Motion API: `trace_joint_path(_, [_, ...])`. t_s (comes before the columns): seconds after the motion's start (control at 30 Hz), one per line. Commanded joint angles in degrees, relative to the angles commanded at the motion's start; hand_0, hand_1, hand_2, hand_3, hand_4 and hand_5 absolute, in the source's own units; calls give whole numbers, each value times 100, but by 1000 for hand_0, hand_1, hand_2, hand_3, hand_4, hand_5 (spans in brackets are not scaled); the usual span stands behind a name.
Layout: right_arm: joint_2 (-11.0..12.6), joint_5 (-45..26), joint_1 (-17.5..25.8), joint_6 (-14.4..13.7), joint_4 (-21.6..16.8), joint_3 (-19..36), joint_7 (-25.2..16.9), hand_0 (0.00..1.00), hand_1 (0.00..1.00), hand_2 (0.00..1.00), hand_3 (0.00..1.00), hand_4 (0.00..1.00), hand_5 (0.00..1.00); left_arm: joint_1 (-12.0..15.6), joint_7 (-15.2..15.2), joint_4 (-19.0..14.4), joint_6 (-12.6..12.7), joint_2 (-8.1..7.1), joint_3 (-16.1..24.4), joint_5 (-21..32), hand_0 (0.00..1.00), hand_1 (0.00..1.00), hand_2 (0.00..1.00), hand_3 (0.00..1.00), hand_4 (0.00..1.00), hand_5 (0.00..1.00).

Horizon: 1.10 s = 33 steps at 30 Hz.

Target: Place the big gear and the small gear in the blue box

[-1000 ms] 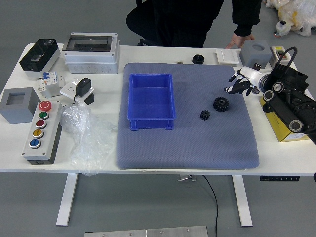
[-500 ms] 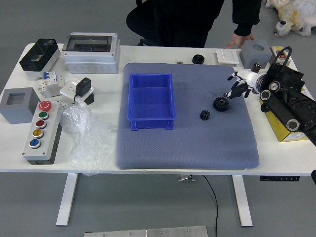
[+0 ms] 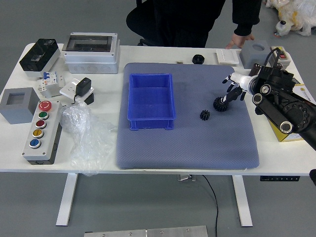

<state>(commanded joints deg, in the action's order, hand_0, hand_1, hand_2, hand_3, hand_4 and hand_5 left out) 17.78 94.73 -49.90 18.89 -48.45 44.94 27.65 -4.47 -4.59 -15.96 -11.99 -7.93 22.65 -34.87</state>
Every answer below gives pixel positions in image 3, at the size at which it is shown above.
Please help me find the clear plastic bag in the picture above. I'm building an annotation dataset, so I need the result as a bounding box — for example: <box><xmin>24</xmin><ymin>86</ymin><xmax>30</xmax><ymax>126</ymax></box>
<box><xmin>60</xmin><ymin>102</ymin><xmax>119</xmax><ymax>177</ymax></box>

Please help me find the person's left hand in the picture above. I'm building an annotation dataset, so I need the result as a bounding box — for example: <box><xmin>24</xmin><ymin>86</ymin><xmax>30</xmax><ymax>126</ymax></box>
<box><xmin>226</xmin><ymin>34</ymin><xmax>255</xmax><ymax>49</ymax></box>

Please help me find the white wall socket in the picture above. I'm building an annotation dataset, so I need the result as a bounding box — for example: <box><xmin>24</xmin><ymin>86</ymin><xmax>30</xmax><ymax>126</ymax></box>
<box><xmin>59</xmin><ymin>78</ymin><xmax>96</xmax><ymax>102</ymax></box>

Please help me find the grey red-button switch box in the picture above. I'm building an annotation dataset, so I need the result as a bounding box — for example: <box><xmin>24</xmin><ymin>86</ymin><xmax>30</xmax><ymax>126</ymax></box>
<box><xmin>269</xmin><ymin>45</ymin><xmax>290</xmax><ymax>68</ymax></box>

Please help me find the grey box with round hole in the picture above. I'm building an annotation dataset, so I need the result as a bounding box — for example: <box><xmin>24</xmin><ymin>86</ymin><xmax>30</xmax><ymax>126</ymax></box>
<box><xmin>239</xmin><ymin>40</ymin><xmax>272</xmax><ymax>70</ymax></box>

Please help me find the person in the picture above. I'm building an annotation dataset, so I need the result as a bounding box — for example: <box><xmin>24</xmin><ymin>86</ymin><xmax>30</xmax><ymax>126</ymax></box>
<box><xmin>126</xmin><ymin>0</ymin><xmax>228</xmax><ymax>48</ymax></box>

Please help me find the grey-blue padded mat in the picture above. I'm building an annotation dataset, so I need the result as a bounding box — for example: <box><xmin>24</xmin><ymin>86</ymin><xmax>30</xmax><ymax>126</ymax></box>
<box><xmin>116</xmin><ymin>62</ymin><xmax>260</xmax><ymax>170</ymax></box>

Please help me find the white table leg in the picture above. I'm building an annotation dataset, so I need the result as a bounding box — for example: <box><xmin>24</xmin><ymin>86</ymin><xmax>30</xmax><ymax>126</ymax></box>
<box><xmin>232</xmin><ymin>175</ymin><xmax>254</xmax><ymax>227</ymax></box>
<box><xmin>55</xmin><ymin>173</ymin><xmax>79</xmax><ymax>227</ymax></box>

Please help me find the grey metal plate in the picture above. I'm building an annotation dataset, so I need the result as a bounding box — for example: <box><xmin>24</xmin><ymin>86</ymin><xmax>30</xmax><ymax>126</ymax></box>
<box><xmin>83</xmin><ymin>225</ymin><xmax>208</xmax><ymax>237</ymax></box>

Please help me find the grey windowed distribution box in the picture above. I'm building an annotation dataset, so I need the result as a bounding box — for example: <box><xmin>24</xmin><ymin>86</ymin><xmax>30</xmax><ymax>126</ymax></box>
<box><xmin>61</xmin><ymin>32</ymin><xmax>121</xmax><ymax>74</ymax></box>

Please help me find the black power adapter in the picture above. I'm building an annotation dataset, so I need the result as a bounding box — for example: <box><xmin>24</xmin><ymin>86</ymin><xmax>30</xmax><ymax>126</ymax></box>
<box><xmin>71</xmin><ymin>77</ymin><xmax>92</xmax><ymax>104</ymax></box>

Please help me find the black floor cable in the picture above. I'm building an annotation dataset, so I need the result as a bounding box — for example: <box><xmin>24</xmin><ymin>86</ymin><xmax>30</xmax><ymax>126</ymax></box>
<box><xmin>202</xmin><ymin>175</ymin><xmax>220</xmax><ymax>237</ymax></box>

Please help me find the plush toy in plastic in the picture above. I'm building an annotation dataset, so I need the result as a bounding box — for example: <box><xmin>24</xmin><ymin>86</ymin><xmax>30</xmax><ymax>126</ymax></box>
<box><xmin>263</xmin><ymin>0</ymin><xmax>316</xmax><ymax>38</ymax></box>

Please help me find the black-lid control enclosure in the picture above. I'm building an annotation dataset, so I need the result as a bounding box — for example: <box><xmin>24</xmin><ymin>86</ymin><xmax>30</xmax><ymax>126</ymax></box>
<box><xmin>19</xmin><ymin>38</ymin><xmax>61</xmax><ymax>79</ymax></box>

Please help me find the blue plastic box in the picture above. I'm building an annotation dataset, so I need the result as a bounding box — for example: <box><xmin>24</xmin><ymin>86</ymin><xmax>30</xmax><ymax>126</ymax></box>
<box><xmin>127</xmin><ymin>73</ymin><xmax>177</xmax><ymax>131</ymax></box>

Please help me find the metal bracket under table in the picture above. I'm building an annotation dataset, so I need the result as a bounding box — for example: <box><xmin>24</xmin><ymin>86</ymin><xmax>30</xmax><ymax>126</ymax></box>
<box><xmin>177</xmin><ymin>174</ymin><xmax>197</xmax><ymax>183</ymax></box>

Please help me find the white blue circuit breaker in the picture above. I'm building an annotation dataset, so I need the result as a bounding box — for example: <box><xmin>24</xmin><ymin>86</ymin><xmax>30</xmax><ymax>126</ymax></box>
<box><xmin>42</xmin><ymin>71</ymin><xmax>59</xmax><ymax>87</ymax></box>

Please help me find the yellow white cardboard box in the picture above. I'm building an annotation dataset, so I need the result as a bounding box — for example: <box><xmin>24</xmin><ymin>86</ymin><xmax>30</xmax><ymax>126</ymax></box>
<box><xmin>268</xmin><ymin>84</ymin><xmax>309</xmax><ymax>143</ymax></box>

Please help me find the grey square hollow box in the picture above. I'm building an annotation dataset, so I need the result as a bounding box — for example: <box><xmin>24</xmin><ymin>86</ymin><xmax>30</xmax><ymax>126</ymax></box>
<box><xmin>0</xmin><ymin>87</ymin><xmax>40</xmax><ymax>125</ymax></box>

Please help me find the white wall switch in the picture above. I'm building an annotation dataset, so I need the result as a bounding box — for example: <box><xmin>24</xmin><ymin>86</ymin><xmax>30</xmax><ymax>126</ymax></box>
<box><xmin>216</xmin><ymin>48</ymin><xmax>240</xmax><ymax>66</ymax></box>

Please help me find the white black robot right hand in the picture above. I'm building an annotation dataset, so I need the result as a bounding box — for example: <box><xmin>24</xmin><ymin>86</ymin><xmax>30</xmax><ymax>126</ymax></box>
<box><xmin>220</xmin><ymin>73</ymin><xmax>253</xmax><ymax>105</ymax></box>

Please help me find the white plastic clip part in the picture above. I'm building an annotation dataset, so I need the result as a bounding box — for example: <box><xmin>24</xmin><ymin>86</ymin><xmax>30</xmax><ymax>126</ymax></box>
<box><xmin>37</xmin><ymin>78</ymin><xmax>53</xmax><ymax>99</ymax></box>

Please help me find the big black gear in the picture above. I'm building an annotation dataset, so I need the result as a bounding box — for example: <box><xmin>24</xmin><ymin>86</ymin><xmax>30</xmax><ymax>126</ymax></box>
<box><xmin>213</xmin><ymin>96</ymin><xmax>230</xmax><ymax>112</ymax></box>

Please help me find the grey five-button control station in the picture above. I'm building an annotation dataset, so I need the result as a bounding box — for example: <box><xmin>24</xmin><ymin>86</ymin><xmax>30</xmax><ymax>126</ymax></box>
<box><xmin>21</xmin><ymin>100</ymin><xmax>63</xmax><ymax>165</ymax></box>

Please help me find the black table control panel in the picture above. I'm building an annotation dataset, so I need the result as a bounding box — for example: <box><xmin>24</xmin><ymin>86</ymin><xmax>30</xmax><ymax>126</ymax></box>
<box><xmin>260</xmin><ymin>176</ymin><xmax>301</xmax><ymax>182</ymax></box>

